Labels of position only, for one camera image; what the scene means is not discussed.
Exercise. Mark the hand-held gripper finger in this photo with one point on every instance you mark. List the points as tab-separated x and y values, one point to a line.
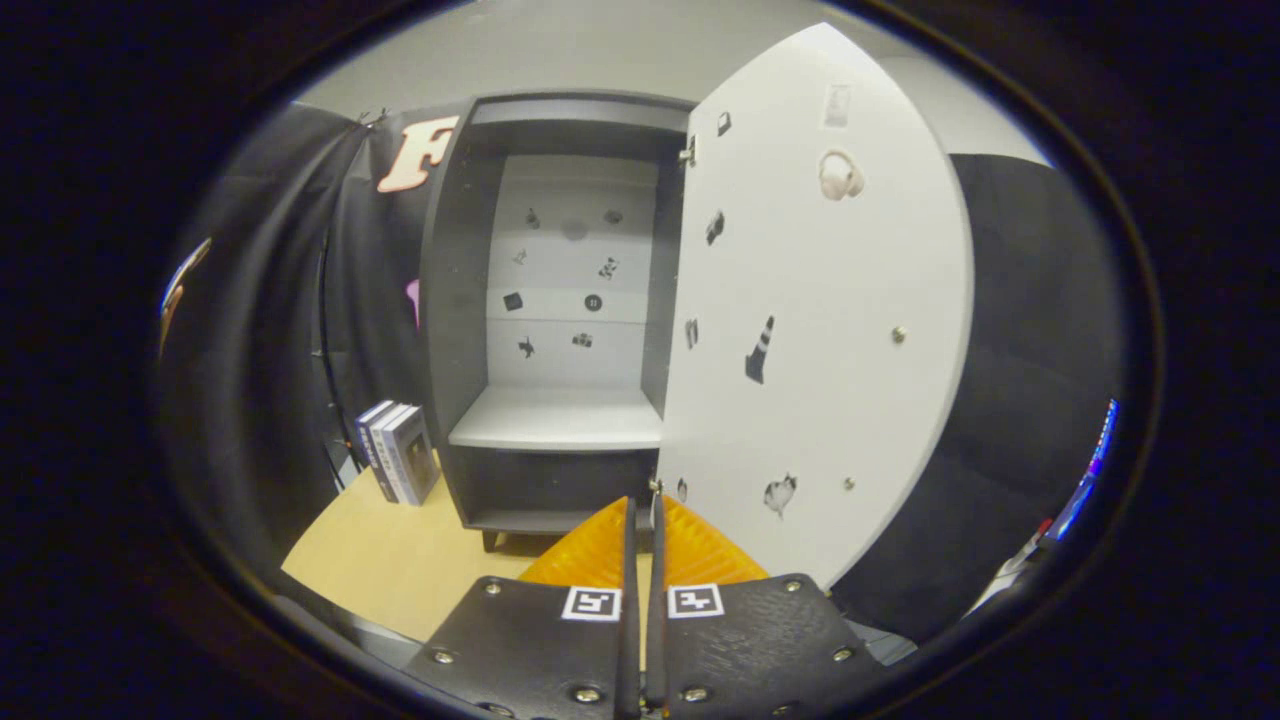
655	650
630	650

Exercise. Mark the white and red object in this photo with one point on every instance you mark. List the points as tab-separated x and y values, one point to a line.
1010	570

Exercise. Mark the dark grey cabinet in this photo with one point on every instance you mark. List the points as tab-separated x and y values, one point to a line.
460	300

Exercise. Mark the laptop screen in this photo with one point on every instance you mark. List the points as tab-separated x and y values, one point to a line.
1095	460

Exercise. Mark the black backdrop cloth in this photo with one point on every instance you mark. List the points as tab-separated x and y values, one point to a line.
1030	350

